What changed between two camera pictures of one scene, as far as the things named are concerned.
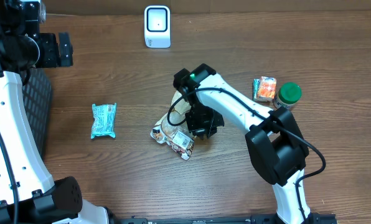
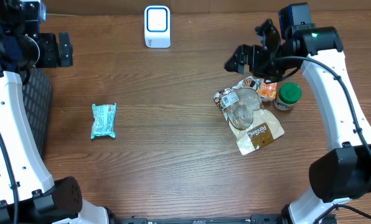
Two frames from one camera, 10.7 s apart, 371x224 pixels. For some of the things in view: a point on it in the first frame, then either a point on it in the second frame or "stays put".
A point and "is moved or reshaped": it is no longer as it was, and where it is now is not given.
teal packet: x=103 y=120 stays put
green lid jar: x=288 y=94 stays put
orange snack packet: x=267 y=87 stays put
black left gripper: x=55 y=50 stays put
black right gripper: x=204 y=129 -> x=254 y=54
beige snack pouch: x=173 y=130 is moved or reshaped
